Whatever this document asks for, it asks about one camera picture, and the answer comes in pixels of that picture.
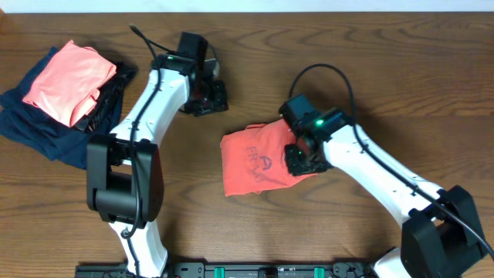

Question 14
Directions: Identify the red printed t-shirt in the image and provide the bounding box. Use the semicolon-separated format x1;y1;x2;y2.
220;120;308;197

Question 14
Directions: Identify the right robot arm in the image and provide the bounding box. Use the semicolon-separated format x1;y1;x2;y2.
279;95;493;278

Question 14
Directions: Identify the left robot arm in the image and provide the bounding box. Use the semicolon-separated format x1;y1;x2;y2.
75;32;228;277

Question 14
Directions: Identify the folded black patterned garment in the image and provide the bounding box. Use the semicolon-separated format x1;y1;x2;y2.
72;62;137;134

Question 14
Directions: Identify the folded pink shirt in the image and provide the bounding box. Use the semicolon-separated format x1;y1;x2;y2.
22;40;117;127

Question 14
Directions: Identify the folded navy blue garment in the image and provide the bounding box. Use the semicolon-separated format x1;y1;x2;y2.
1;46;108;169

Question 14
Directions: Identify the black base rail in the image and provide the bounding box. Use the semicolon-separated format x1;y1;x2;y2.
74;263;376;278

